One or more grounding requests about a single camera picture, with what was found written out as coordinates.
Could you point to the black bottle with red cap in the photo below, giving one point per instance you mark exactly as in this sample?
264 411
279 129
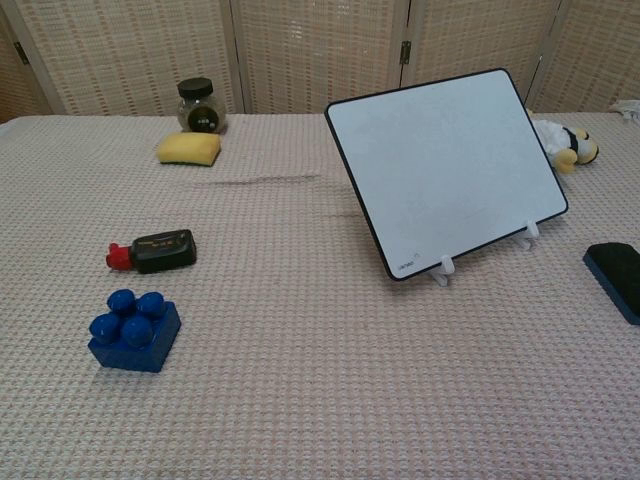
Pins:
160 250

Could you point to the blue toy building block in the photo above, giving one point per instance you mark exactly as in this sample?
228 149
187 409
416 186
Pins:
135 332

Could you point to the plush doll toy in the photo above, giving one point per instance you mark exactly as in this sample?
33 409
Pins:
575 145

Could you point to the yellow sponge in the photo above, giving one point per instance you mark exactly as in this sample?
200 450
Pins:
189 148

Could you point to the pink woven tablecloth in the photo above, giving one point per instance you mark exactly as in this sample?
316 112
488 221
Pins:
300 375

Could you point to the glass jar with black lid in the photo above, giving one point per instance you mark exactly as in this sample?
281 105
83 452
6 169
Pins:
201 107

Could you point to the black whiteboard eraser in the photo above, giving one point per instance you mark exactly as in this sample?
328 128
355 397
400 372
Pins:
617 272

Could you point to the beige woven folding screen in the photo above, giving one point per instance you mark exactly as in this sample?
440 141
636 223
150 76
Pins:
310 50

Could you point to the white board tablet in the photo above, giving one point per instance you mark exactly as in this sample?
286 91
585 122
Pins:
445 170

